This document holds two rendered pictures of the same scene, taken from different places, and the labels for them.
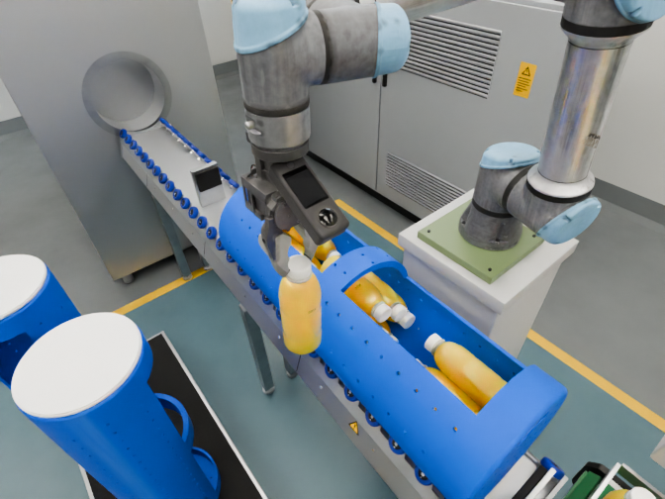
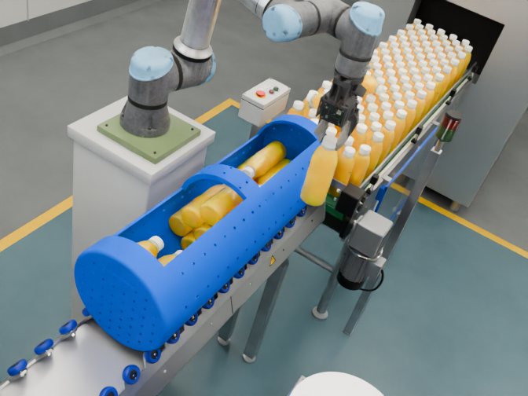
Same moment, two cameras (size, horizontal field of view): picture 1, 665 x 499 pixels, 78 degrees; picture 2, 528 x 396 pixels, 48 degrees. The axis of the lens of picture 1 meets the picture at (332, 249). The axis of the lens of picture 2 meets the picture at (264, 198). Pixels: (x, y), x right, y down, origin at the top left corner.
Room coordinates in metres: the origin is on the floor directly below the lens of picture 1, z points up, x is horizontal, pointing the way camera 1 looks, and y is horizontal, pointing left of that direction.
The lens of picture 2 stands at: (1.23, 1.09, 2.21)
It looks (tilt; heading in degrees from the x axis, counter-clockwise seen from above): 39 degrees down; 239
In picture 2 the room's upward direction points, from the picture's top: 16 degrees clockwise
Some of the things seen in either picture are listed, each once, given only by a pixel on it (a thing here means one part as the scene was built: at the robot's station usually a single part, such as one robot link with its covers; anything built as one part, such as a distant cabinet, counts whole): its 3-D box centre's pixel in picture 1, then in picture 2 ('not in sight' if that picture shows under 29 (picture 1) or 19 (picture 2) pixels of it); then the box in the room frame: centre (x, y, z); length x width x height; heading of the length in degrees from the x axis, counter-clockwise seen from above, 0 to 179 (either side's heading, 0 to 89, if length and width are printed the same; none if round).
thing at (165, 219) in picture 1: (173, 240); not in sight; (1.85, 0.92, 0.31); 0.06 x 0.06 x 0.63; 36
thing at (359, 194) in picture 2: not in sight; (349, 201); (0.10, -0.20, 0.95); 0.10 x 0.07 x 0.10; 126
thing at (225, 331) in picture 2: not in sight; (236, 295); (0.35, -0.35, 0.31); 0.06 x 0.06 x 0.63; 36
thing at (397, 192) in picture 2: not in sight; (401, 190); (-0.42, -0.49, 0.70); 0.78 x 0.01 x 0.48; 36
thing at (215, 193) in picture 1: (209, 185); not in sight; (1.33, 0.45, 1.00); 0.10 x 0.04 x 0.15; 126
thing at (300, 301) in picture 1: (301, 308); (320, 172); (0.45, 0.06, 1.31); 0.07 x 0.07 x 0.19
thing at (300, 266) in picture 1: (298, 265); (331, 141); (0.45, 0.05, 1.41); 0.04 x 0.04 x 0.02
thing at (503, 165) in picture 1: (507, 175); (152, 74); (0.79, -0.40, 1.34); 0.13 x 0.12 x 0.14; 22
